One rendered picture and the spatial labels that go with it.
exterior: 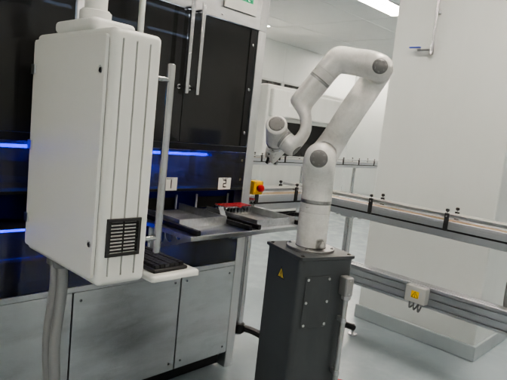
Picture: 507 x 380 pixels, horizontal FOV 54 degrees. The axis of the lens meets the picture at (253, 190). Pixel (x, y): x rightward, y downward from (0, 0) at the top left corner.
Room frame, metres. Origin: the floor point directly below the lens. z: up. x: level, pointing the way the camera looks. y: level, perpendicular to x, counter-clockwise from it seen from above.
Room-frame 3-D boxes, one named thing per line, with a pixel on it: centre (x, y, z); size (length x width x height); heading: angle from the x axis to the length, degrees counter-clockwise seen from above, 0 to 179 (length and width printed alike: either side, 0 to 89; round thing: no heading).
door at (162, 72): (2.12, 0.53, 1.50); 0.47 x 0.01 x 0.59; 137
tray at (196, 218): (2.19, 0.32, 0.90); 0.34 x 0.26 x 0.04; 47
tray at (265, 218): (2.36, 0.00, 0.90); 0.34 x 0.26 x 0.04; 47
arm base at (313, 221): (1.96, -0.25, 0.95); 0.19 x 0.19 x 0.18
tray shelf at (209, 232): (2.27, 0.15, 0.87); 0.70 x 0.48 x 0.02; 137
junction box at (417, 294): (2.68, -0.96, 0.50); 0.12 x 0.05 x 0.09; 47
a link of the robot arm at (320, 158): (1.93, -0.24, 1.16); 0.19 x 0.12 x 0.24; 169
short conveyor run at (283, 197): (3.01, -0.10, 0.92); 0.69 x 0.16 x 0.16; 137
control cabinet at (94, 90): (1.63, 0.55, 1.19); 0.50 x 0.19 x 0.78; 47
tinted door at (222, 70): (2.45, 0.21, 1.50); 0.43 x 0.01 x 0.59; 137
